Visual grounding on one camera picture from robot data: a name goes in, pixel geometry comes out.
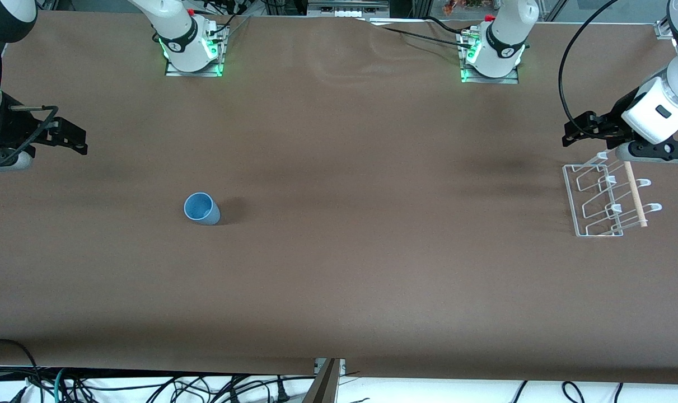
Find blue plastic cup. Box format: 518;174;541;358
183;192;221;226

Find wooden rack rod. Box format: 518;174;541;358
623;161;649;228

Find brown table cloth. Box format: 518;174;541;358
0;10;678;386

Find white connector strip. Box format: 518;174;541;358
308;0;390;18

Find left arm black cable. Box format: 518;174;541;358
559;0;622;135

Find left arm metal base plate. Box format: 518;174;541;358
459;31;520;85

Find white wire cup rack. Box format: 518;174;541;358
562;151;663;238

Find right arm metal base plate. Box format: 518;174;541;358
165;22;228;78

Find short black table cable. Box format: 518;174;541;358
424;16;471;35

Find long black table cable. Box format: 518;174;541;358
367;19;475;46

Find black looped cable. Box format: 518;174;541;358
0;338;41;403

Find teal cable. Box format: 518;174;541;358
52;368;69;403

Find thin black cable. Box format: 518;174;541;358
562;381;587;403

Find aluminium frame post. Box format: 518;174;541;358
302;358;346;403

